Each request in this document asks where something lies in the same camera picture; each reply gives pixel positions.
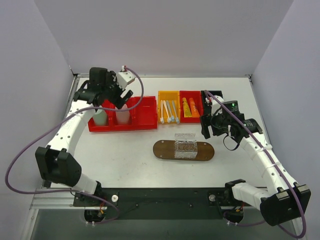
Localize pink cup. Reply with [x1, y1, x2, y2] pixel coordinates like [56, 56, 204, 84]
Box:
[115, 104, 131, 125]

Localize green cup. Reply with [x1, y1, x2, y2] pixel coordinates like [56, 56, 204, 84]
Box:
[92, 109, 108, 126]

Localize clear textured glass holder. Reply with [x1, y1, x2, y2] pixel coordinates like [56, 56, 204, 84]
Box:
[174, 133, 198, 160]

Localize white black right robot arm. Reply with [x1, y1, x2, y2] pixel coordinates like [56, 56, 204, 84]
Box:
[200, 96, 311, 226]

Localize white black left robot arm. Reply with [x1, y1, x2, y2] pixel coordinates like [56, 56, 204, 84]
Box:
[35, 67, 136, 195]

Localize orange toothpaste tube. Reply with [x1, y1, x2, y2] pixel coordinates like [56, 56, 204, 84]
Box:
[189, 97, 200, 118]

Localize yellow toothpaste tube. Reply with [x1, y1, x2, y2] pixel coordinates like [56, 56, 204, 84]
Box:
[182, 97, 192, 118]

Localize red toothpaste bin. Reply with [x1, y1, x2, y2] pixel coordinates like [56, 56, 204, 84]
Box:
[179, 90, 204, 124]

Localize white toothbrush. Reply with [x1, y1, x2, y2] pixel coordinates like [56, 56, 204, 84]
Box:
[163, 100, 172, 123]
[160, 100, 165, 124]

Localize brown oval wooden tray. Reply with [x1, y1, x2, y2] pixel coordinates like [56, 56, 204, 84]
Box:
[153, 140, 215, 162]

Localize black bin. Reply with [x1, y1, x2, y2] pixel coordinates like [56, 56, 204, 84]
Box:
[200, 90, 224, 116]

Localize yellow bin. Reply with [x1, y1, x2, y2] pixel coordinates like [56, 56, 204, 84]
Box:
[157, 91, 181, 124]

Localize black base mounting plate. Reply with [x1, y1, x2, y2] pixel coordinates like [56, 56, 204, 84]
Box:
[73, 187, 243, 220]

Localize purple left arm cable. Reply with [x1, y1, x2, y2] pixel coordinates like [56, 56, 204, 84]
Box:
[4, 66, 144, 225]

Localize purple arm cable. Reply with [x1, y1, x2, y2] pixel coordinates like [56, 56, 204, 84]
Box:
[4, 66, 144, 225]
[203, 89, 307, 240]

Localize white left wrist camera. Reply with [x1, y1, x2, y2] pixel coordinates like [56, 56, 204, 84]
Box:
[116, 65, 136, 90]

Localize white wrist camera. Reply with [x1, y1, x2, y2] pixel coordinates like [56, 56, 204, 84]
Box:
[205, 96, 221, 115]
[116, 65, 136, 90]

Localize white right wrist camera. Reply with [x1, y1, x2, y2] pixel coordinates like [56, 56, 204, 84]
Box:
[205, 96, 221, 115]

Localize aluminium table frame rail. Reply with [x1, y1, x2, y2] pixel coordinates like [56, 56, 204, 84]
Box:
[20, 73, 300, 240]

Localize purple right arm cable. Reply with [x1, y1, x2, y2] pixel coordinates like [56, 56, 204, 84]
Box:
[203, 89, 307, 240]

